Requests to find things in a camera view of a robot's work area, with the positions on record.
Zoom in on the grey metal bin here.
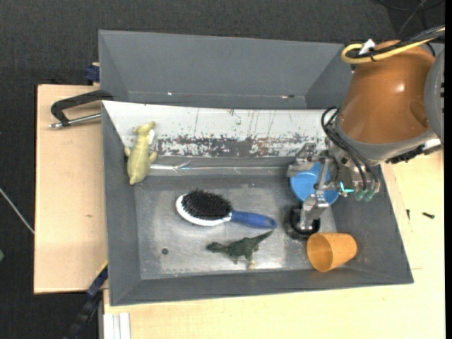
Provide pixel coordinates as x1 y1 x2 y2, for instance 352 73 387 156
97 29 415 307

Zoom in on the yellow-green toy animal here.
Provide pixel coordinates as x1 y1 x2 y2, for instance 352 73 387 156
124 120 159 186

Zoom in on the orange cup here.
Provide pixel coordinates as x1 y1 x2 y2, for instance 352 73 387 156
305 232 359 273

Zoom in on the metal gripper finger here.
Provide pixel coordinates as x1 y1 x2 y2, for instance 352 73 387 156
299 191 333 232
286 142 319 178

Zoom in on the black ring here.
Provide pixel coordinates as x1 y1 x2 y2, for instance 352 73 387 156
285 205 323 240

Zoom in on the pale wood board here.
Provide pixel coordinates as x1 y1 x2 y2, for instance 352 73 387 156
33 83 109 295

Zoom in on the blue and white hairbrush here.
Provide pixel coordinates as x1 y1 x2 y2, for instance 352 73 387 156
174 188 278 230

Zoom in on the dark green toy dinosaur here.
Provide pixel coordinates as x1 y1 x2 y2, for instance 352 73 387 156
206 228 276 271

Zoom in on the blue round cup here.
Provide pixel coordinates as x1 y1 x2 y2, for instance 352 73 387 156
289 162 340 205

